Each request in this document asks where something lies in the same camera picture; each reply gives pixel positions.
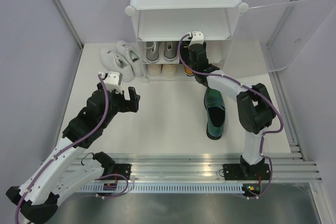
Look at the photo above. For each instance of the orange canvas sneaker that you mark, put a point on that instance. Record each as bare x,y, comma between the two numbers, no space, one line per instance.
188,72

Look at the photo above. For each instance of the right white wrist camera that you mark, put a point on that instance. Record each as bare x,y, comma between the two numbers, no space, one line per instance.
196,37

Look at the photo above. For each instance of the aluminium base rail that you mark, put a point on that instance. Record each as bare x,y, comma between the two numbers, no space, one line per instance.
198,168

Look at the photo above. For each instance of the white sneaker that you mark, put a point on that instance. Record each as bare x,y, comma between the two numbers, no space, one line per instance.
131,55
115,62

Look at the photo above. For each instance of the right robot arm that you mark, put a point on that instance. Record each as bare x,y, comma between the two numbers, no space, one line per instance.
254,106

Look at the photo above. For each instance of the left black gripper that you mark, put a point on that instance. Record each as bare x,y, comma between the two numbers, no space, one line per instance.
134,99

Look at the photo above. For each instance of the green heeled shoe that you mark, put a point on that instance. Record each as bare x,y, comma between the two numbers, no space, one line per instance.
184,51
216,113

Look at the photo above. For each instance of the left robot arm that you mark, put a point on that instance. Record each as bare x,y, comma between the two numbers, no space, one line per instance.
41,195

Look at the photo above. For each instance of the white slotted cable duct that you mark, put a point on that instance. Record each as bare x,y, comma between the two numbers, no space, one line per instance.
166,188

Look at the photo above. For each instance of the grey canvas sneaker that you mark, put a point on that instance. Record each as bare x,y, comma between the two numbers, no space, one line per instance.
152,51
170,50

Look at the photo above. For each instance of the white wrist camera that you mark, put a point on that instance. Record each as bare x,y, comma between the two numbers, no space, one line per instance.
112,80
196,37

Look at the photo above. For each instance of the beige lace sneaker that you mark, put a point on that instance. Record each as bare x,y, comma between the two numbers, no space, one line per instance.
169,70
154,70

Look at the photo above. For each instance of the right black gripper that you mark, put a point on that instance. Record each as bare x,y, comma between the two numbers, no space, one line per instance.
204,45

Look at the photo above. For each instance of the white plastic shoe cabinet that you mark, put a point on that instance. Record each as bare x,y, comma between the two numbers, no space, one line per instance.
171,20

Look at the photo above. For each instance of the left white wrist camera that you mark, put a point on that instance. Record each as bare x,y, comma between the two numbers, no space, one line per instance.
112,80

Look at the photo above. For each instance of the translucent cabinet door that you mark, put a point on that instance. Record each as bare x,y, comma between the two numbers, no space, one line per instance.
268,38

